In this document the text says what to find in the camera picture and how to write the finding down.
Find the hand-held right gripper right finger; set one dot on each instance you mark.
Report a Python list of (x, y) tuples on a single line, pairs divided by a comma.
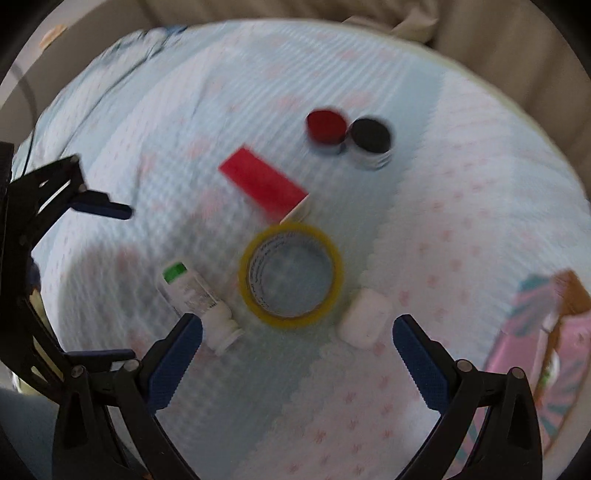
[(419, 364)]

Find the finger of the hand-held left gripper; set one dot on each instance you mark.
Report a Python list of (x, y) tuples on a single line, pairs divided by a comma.
[(99, 357), (102, 206)]

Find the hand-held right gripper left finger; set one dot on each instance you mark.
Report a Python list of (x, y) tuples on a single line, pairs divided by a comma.
[(178, 357)]

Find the white bottle green label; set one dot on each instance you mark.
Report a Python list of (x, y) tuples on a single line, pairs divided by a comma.
[(194, 295)]

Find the white earbud case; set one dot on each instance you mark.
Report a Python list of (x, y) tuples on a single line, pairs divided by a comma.
[(364, 318)]

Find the yellow tape roll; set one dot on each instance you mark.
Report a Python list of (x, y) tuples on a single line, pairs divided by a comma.
[(258, 295)]

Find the red rectangular box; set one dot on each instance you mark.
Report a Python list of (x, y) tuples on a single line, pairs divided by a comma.
[(263, 182)]

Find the light blue printed blanket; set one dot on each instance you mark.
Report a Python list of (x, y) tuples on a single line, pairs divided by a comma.
[(461, 194)]

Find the black lid jar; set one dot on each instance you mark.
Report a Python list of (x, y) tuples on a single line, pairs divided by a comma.
[(371, 138)]

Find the red lid jar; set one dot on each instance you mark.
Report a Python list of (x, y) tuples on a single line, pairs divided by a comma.
[(326, 129)]

